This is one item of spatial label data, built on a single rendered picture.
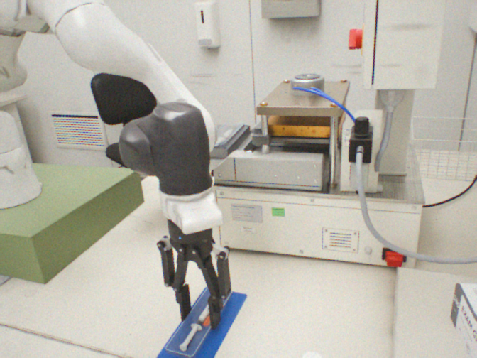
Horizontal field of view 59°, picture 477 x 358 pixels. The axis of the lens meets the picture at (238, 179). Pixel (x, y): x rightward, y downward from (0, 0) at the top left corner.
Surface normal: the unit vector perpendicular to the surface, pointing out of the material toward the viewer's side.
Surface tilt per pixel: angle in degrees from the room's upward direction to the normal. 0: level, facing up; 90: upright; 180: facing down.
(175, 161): 90
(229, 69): 90
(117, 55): 112
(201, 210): 18
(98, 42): 91
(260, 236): 90
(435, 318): 0
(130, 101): 68
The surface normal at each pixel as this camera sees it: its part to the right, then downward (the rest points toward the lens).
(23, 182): 0.84, 0.05
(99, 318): -0.07, -0.91
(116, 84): 0.61, 0.07
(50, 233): 0.94, 0.08
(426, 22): -0.29, 0.40
